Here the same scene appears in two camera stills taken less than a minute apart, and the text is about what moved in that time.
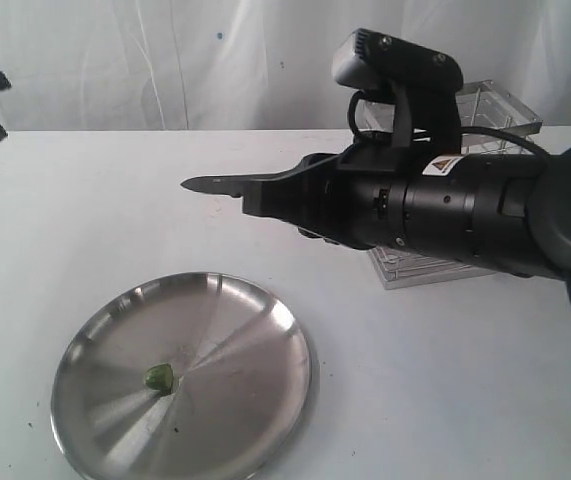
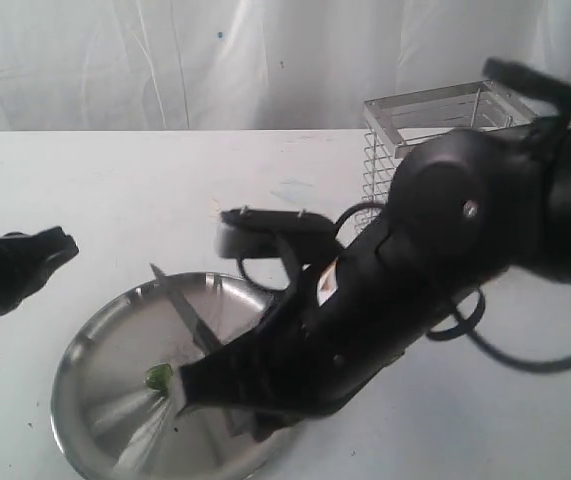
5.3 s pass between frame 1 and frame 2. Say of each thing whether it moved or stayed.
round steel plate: stayed
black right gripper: moved
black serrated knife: moved
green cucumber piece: stayed
